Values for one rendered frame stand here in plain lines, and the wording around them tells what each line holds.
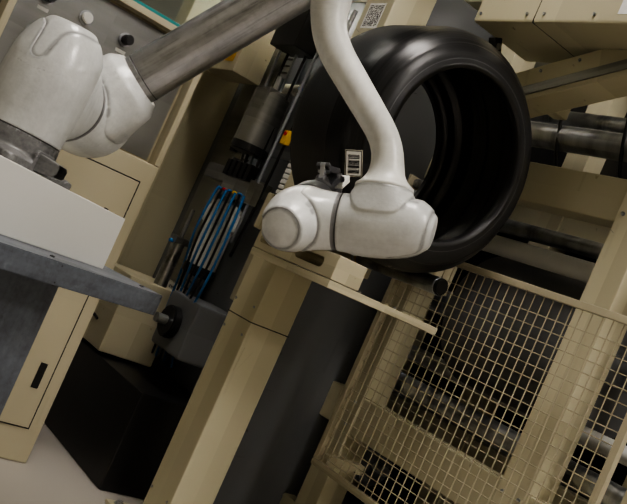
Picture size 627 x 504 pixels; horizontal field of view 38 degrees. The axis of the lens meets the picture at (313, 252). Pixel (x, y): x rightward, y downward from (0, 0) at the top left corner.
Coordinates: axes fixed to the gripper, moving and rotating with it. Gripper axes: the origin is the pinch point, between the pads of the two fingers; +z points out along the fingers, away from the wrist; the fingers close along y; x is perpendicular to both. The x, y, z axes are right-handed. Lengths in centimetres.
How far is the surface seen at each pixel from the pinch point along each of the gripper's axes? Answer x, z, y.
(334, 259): -4.1, 11.7, 20.2
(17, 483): -87, 3, 83
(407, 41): 9.2, 29.1, -26.9
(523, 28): 33, 78, -28
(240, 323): -36, 36, 47
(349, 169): -1.3, 15.5, 0.3
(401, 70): 8.8, 23.6, -20.9
